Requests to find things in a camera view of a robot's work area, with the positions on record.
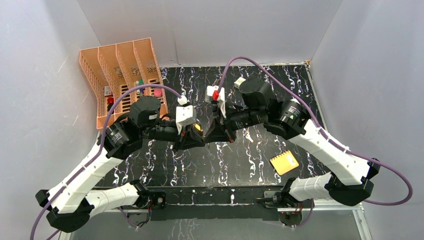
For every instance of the orange plastic file organizer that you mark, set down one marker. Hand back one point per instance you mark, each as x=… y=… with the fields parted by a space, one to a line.
x=113 y=69

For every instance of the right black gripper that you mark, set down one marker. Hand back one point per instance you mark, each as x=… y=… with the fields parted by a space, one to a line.
x=217 y=131

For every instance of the white green small box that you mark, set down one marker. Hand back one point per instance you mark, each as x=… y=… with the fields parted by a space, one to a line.
x=238 y=82

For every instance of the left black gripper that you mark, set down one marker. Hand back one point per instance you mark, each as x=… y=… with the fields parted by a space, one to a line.
x=180 y=138

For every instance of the red black item in organizer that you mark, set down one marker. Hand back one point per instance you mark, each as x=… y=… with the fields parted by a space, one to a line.
x=110 y=103

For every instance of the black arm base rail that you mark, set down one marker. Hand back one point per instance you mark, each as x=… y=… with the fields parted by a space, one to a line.
x=171 y=203

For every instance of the brass padlock long shackle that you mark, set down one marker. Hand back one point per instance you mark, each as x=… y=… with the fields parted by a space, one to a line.
x=198 y=128

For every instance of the orange spiral notebook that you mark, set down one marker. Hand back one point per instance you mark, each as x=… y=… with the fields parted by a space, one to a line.
x=284 y=162

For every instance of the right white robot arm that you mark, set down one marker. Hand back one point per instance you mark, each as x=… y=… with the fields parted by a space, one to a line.
x=349 y=178

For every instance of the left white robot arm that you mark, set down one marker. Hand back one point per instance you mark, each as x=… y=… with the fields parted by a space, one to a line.
x=73 y=202

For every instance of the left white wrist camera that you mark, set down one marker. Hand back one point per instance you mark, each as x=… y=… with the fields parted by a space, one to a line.
x=185 y=114

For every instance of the pink eraser in organizer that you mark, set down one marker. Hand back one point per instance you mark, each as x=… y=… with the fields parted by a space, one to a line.
x=158 y=92

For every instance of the silver key bunch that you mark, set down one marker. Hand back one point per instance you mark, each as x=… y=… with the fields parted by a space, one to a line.
x=247 y=135

